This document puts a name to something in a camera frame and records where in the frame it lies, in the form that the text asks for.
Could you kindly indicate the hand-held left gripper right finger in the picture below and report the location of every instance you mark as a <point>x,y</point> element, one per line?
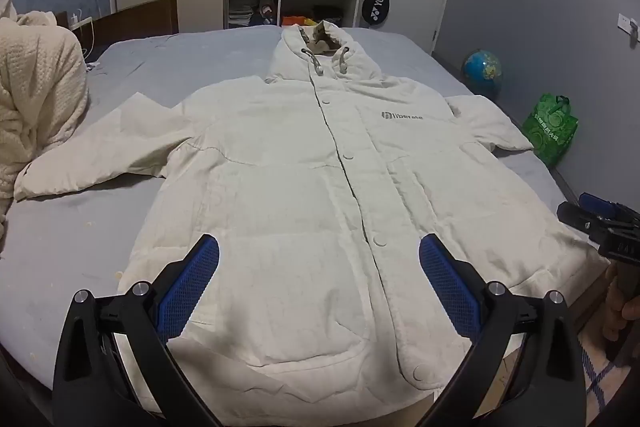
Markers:
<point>445,277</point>

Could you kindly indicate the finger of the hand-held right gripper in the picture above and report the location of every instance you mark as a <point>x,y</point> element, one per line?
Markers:
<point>577,216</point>
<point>600,203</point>

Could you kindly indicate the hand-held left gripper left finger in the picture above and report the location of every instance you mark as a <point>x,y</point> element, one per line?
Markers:
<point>192,277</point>

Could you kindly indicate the white hooded puffer jacket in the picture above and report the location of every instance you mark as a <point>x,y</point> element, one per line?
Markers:
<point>300,187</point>

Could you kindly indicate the person's right hand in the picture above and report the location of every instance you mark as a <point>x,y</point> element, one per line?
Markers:
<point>617,322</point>

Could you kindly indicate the green shopping bag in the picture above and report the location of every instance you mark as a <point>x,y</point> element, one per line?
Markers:
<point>550,132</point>

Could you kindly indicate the patterned rug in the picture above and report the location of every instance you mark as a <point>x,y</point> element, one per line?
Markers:
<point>597,377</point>

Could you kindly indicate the bed with grey sheet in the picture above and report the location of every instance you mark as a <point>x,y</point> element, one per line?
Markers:
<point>65,247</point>

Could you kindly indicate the blue globe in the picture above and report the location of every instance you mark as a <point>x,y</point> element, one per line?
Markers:
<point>481,69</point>

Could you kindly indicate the cream waffle blanket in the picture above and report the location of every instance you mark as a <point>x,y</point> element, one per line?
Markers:
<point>35,97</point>

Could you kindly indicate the brown wooden headboard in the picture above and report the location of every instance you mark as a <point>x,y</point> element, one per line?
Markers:
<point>145,17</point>

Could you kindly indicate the orange cloth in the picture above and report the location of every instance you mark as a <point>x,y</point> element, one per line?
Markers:
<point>292,19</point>

